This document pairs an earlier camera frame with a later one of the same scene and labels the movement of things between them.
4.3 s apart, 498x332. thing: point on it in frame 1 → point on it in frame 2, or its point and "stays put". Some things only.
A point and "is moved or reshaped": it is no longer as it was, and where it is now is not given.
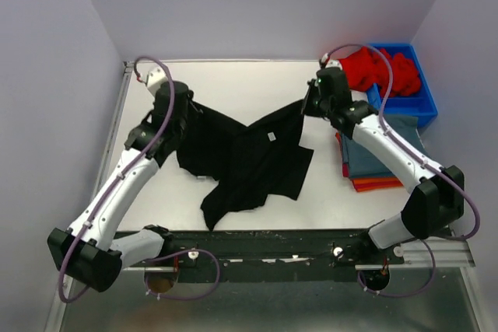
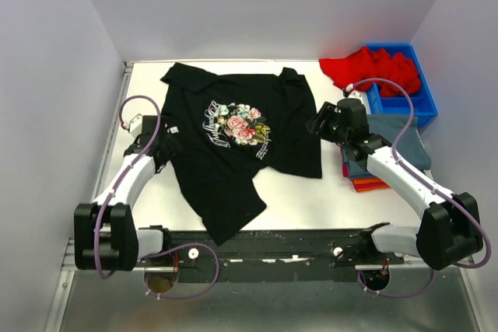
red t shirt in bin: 366,68 stays put
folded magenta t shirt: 345,169 stays put
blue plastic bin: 421,104 stays put
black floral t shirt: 247,162 is moved or reshaped
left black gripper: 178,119 → 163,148
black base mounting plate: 258,256 stays put
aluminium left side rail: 128,71 stays put
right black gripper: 307,109 → 327,112
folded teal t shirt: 362,164 stays put
